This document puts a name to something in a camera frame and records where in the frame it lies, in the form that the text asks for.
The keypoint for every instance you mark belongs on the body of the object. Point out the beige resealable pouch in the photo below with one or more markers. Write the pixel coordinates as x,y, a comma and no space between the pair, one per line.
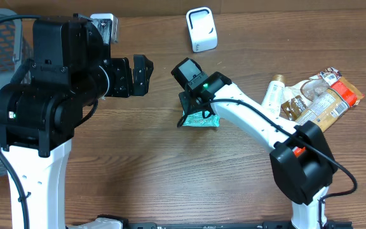
298,97

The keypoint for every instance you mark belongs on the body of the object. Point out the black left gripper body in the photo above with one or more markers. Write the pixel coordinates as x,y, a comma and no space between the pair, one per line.
117,86

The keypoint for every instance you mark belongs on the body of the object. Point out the white barcode scanner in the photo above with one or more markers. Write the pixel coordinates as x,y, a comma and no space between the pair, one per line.
202,30

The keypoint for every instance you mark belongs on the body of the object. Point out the white tube with gold cap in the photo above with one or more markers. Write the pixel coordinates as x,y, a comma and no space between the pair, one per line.
274,94

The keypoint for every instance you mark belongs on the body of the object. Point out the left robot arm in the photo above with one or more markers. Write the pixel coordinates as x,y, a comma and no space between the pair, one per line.
40,108

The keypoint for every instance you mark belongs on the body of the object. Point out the teal snack bar wrapper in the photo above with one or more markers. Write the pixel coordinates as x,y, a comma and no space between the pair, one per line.
197,120

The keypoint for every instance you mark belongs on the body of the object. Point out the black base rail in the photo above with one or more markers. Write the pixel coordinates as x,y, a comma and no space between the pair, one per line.
264,225

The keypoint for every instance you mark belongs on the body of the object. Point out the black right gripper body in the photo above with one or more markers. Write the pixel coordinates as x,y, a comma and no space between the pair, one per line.
193,106

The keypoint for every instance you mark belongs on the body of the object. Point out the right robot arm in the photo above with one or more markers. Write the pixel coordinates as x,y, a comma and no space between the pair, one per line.
301,160

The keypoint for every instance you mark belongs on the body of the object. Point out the orange spaghetti package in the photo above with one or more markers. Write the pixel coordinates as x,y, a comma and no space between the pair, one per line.
331,104

